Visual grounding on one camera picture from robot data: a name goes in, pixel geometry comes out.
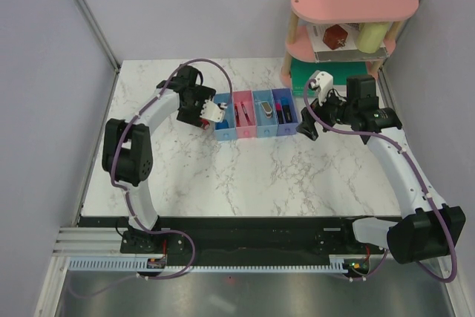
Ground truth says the pink wooden shelf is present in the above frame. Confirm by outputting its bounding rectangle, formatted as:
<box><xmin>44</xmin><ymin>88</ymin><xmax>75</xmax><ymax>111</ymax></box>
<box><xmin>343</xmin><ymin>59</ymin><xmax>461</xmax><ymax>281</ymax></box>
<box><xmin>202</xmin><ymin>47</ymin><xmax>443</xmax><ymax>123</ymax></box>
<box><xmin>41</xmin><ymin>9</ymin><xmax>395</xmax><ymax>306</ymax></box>
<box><xmin>281</xmin><ymin>0</ymin><xmax>419</xmax><ymax>87</ymax></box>

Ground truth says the grey white eraser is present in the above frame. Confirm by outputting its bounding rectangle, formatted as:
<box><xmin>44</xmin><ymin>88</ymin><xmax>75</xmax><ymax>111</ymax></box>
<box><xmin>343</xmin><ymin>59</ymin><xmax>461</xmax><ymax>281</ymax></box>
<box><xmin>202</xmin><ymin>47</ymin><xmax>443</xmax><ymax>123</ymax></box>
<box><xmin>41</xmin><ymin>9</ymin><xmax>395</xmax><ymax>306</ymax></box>
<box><xmin>260</xmin><ymin>101</ymin><xmax>273</xmax><ymax>118</ymax></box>

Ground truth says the pale yellow cylinder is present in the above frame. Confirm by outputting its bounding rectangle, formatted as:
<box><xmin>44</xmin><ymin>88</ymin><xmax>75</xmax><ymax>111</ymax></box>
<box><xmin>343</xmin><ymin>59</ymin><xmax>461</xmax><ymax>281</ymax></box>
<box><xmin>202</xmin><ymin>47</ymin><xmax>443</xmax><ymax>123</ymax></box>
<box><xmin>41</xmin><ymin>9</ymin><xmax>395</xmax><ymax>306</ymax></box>
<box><xmin>356</xmin><ymin>22</ymin><xmax>389</xmax><ymax>53</ymax></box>

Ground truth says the red gel pen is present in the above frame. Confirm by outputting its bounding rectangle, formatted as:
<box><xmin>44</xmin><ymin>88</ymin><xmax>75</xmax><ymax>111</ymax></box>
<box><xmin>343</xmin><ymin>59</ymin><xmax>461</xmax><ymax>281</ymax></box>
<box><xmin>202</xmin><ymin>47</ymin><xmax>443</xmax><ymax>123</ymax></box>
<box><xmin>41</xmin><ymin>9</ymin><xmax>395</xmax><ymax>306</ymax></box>
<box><xmin>240</xmin><ymin>102</ymin><xmax>252</xmax><ymax>125</ymax></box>

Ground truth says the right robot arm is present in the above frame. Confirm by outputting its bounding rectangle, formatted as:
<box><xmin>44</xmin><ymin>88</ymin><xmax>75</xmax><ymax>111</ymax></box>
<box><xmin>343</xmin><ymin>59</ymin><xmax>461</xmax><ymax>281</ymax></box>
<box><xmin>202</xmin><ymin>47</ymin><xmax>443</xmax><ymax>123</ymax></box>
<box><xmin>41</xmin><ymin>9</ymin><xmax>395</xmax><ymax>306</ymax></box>
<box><xmin>304</xmin><ymin>71</ymin><xmax>466</xmax><ymax>264</ymax></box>

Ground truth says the blue cap black highlighter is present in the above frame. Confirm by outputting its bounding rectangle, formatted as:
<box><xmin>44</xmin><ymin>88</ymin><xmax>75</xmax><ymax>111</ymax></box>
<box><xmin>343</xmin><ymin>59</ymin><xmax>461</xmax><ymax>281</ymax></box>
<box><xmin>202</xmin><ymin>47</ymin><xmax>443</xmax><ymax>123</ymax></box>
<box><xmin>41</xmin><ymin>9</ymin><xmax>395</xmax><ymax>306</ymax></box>
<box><xmin>281</xmin><ymin>97</ymin><xmax>293</xmax><ymax>123</ymax></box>

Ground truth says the red black stamp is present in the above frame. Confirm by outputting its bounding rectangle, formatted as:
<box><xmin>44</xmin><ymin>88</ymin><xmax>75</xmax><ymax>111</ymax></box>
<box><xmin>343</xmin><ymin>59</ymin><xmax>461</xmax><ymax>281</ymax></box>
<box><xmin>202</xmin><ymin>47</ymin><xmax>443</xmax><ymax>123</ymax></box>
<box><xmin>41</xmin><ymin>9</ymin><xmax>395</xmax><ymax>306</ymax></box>
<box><xmin>200</xmin><ymin>118</ymin><xmax>210</xmax><ymax>130</ymax></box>

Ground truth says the dark red cube box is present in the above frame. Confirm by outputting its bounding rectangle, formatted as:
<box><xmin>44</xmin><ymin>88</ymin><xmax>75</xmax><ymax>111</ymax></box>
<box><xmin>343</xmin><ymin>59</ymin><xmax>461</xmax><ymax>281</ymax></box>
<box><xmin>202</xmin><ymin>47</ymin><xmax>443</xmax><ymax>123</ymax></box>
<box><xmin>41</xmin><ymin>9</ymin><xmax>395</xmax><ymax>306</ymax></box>
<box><xmin>322</xmin><ymin>24</ymin><xmax>348</xmax><ymax>50</ymax></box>

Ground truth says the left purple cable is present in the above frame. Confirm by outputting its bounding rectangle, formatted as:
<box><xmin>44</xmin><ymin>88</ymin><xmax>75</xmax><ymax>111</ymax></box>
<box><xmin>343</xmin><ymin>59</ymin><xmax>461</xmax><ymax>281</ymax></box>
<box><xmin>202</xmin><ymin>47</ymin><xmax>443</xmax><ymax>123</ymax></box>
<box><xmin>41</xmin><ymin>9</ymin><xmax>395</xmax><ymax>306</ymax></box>
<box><xmin>68</xmin><ymin>57</ymin><xmax>235</xmax><ymax>300</ymax></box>

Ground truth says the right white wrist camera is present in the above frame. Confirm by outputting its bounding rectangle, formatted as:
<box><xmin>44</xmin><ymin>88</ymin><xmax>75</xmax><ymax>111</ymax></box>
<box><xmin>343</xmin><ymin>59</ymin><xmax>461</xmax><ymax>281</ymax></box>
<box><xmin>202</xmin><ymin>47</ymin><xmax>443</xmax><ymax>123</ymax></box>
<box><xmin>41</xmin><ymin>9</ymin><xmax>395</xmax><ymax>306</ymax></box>
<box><xmin>309</xmin><ymin>70</ymin><xmax>333</xmax><ymax>105</ymax></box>

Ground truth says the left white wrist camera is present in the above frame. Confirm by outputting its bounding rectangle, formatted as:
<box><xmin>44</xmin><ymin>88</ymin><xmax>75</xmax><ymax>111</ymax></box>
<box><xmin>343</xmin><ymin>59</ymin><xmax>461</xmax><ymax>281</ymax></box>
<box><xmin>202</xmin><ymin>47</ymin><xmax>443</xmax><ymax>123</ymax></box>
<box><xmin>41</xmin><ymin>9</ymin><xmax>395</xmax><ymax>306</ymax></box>
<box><xmin>200</xmin><ymin>99</ymin><xmax>227</xmax><ymax>122</ymax></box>

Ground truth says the white cable duct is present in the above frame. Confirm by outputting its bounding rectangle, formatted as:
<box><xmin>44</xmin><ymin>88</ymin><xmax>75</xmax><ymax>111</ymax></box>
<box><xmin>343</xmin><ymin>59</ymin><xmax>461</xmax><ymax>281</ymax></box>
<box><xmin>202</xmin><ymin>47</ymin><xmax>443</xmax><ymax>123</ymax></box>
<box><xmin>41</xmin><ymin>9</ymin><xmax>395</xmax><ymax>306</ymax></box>
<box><xmin>68</xmin><ymin>256</ymin><xmax>350</xmax><ymax>274</ymax></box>

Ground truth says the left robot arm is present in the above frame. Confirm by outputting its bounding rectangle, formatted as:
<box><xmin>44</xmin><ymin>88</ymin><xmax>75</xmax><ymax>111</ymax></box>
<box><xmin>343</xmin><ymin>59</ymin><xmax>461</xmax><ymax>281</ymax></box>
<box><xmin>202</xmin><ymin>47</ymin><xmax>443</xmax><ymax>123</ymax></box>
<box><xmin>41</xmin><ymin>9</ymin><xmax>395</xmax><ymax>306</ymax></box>
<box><xmin>102</xmin><ymin>59</ymin><xmax>308</xmax><ymax>252</ymax></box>

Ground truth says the purple drawer bin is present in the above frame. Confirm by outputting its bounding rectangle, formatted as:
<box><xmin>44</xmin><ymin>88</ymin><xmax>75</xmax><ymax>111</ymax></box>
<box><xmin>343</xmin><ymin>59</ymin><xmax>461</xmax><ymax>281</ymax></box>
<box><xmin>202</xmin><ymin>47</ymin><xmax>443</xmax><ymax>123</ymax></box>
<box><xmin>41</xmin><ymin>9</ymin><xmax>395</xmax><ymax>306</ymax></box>
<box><xmin>272</xmin><ymin>88</ymin><xmax>300</xmax><ymax>136</ymax></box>

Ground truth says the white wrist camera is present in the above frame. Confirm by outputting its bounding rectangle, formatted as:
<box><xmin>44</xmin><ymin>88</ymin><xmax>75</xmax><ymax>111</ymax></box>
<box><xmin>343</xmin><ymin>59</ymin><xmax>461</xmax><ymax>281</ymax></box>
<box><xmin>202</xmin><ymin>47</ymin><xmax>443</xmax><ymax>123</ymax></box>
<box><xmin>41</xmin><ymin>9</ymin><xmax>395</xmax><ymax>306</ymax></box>
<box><xmin>309</xmin><ymin>70</ymin><xmax>333</xmax><ymax>105</ymax></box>
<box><xmin>200</xmin><ymin>99</ymin><xmax>227</xmax><ymax>122</ymax></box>

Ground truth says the light blue drawer bin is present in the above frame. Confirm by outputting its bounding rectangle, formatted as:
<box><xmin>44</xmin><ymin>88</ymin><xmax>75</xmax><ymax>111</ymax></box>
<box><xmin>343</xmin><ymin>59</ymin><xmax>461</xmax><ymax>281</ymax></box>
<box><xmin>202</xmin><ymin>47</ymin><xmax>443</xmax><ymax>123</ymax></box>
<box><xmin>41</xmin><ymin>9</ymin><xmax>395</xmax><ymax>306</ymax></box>
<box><xmin>214</xmin><ymin>93</ymin><xmax>238</xmax><ymax>141</ymax></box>

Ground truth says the white book on shelf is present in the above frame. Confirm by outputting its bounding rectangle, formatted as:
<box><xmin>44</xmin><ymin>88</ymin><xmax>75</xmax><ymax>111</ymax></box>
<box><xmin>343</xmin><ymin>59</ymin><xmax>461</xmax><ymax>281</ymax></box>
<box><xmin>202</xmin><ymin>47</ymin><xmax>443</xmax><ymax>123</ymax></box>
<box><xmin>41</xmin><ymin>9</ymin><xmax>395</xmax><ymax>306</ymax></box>
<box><xmin>306</xmin><ymin>24</ymin><xmax>396</xmax><ymax>62</ymax></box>

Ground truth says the pink drawer bin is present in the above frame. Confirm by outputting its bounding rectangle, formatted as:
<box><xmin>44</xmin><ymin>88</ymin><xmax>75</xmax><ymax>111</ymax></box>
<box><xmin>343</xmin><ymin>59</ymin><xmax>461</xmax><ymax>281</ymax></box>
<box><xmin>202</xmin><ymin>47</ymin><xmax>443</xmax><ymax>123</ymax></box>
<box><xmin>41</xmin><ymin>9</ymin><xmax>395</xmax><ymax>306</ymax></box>
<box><xmin>232</xmin><ymin>91</ymin><xmax>257</xmax><ymax>139</ymax></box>

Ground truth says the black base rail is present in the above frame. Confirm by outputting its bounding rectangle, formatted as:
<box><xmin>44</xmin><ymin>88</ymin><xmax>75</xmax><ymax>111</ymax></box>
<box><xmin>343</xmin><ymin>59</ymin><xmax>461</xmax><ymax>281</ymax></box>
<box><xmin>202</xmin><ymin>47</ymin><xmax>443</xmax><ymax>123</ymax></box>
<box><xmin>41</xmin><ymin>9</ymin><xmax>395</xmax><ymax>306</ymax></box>
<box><xmin>79</xmin><ymin>217</ymin><xmax>377</xmax><ymax>266</ymax></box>

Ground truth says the pink cap black highlighter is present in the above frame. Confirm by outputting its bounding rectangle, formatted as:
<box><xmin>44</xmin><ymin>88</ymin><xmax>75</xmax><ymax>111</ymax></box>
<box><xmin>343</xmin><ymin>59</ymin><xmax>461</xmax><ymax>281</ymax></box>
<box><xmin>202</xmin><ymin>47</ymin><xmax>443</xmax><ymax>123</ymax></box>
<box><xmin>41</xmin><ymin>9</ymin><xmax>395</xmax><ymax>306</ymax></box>
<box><xmin>275</xmin><ymin>101</ymin><xmax>284</xmax><ymax>125</ymax></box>

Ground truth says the red black pen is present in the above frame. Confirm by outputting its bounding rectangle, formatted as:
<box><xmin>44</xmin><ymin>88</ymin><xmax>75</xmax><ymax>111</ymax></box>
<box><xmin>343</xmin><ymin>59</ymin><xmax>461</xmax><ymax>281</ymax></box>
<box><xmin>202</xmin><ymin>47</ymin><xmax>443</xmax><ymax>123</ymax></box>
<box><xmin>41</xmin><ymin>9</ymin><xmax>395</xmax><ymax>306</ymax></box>
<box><xmin>234</xmin><ymin>104</ymin><xmax>241</xmax><ymax>128</ymax></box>

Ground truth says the green grey book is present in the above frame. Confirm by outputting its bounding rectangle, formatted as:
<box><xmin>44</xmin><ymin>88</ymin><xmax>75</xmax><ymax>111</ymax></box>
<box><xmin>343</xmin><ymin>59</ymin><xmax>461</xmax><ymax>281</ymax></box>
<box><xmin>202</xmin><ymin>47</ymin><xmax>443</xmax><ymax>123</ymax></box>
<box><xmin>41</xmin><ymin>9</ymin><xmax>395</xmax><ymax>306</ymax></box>
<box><xmin>289</xmin><ymin>56</ymin><xmax>373</xmax><ymax>97</ymax></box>

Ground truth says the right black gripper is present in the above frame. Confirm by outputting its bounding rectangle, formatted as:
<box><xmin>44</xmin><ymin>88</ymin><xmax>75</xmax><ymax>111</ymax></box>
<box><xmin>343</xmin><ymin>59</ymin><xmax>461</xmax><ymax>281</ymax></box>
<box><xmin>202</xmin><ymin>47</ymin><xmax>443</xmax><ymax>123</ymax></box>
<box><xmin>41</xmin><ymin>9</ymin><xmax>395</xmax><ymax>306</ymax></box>
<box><xmin>296</xmin><ymin>85</ymin><xmax>357</xmax><ymax>140</ymax></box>

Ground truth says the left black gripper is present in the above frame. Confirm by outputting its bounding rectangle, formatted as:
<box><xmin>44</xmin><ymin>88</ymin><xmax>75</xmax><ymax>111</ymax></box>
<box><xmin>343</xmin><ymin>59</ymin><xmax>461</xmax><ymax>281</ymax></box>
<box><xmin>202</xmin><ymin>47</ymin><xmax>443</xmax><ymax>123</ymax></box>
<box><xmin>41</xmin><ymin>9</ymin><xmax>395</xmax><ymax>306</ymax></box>
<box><xmin>177</xmin><ymin>85</ymin><xmax>216</xmax><ymax>128</ymax></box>

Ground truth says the blue grey eraser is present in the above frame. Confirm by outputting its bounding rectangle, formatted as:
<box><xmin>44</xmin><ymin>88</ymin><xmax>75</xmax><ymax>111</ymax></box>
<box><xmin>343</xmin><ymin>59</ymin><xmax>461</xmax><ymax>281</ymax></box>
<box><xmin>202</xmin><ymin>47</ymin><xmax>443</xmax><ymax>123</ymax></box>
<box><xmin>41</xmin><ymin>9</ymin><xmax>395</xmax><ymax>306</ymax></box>
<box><xmin>215</xmin><ymin>120</ymin><xmax>229</xmax><ymax>130</ymax></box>

